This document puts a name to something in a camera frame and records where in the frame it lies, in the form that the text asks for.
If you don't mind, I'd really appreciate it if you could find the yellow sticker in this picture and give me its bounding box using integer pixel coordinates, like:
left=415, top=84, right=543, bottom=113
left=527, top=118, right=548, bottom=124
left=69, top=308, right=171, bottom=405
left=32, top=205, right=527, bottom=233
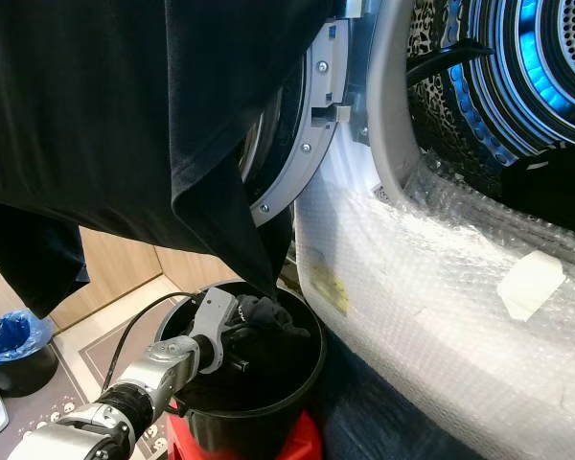
left=308, top=249, right=352, bottom=318

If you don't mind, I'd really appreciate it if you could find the plain grey floor mat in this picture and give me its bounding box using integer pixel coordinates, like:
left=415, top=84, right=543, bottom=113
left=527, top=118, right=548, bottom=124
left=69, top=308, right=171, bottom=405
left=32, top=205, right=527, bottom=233
left=76, top=291, right=184, bottom=385

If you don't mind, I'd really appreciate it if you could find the dark blue fabric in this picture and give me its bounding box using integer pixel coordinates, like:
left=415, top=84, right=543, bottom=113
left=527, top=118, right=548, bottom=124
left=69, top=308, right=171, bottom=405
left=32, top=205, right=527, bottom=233
left=310, top=330, right=486, bottom=460

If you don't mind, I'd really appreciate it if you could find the white paper label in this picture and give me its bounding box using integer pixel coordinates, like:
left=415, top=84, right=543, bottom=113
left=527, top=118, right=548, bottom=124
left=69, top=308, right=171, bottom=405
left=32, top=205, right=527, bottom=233
left=495, top=250, right=567, bottom=323

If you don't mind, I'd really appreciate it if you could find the black drum paddle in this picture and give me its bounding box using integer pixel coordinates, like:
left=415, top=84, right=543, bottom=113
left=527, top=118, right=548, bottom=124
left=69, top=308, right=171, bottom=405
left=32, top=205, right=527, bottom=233
left=407, top=38, right=496, bottom=89

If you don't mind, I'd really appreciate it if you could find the grey skull print mat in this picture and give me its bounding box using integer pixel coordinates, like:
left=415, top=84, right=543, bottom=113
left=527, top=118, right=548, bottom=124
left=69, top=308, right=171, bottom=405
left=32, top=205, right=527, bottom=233
left=0, top=368, right=170, bottom=460

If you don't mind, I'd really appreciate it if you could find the blue bin liner bag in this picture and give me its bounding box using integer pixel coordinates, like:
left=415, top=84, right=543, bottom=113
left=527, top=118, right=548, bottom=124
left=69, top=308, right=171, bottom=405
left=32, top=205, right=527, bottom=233
left=0, top=309, right=55, bottom=371

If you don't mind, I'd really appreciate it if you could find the black waste bin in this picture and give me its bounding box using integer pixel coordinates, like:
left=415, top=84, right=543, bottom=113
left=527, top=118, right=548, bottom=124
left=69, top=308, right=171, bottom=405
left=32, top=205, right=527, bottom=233
left=0, top=345, right=59, bottom=398

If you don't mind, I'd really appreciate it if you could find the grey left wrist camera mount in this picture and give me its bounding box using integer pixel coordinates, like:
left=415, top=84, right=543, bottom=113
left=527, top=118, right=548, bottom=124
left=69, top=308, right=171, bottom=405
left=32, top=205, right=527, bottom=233
left=191, top=287, right=240, bottom=374

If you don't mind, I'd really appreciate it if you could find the black garment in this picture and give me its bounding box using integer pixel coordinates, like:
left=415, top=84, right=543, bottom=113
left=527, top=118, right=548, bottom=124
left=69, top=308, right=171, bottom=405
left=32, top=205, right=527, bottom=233
left=0, top=0, right=338, bottom=320

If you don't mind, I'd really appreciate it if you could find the grey round washer door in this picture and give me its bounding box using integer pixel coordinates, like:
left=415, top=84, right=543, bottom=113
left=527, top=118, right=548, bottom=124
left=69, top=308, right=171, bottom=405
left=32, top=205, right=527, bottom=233
left=238, top=11, right=357, bottom=229

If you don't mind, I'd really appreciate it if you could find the red stool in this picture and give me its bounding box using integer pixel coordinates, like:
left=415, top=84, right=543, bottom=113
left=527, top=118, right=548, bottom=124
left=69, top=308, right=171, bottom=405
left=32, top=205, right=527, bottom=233
left=164, top=406, right=325, bottom=460

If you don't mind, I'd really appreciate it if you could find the dark garment in drum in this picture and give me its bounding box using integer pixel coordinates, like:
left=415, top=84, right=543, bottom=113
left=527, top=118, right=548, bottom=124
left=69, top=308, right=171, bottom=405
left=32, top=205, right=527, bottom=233
left=501, top=155, right=575, bottom=239

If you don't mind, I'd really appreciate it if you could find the clear bubble wrap sheet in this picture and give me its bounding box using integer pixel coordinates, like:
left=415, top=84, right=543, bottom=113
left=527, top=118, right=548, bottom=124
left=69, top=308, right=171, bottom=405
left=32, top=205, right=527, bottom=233
left=290, top=123, right=575, bottom=460

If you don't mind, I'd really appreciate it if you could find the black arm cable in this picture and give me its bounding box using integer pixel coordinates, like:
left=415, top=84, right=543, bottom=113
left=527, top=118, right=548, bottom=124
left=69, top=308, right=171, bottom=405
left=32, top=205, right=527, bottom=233
left=100, top=291, right=203, bottom=395

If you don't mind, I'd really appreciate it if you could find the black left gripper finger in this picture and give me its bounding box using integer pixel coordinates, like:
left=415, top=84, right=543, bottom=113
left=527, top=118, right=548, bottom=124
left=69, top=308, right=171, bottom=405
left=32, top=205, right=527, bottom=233
left=253, top=322, right=314, bottom=359
left=235, top=294, right=287, bottom=333

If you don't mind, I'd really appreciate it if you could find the light wooden cabinet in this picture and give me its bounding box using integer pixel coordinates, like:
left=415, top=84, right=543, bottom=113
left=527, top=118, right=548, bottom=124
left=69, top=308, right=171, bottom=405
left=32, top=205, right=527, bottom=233
left=0, top=224, right=265, bottom=333

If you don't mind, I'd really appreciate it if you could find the leopard print garment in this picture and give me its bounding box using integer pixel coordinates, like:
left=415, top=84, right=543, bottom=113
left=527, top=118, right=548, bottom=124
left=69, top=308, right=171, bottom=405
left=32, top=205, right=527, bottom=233
left=407, top=0, right=511, bottom=181

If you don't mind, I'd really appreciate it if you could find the steel washer drum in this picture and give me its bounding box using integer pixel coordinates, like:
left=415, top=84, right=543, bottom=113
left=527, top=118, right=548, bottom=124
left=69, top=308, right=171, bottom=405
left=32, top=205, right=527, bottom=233
left=407, top=0, right=575, bottom=193

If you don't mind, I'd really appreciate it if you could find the black plastic bucket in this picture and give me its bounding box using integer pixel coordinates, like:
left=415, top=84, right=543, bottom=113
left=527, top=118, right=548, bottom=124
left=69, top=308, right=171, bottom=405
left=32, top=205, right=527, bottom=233
left=154, top=279, right=328, bottom=460

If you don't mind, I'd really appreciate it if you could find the grey rubber door gasket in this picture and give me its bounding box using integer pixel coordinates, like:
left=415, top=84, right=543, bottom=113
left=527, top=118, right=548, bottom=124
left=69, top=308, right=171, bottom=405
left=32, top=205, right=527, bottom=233
left=364, top=0, right=432, bottom=208

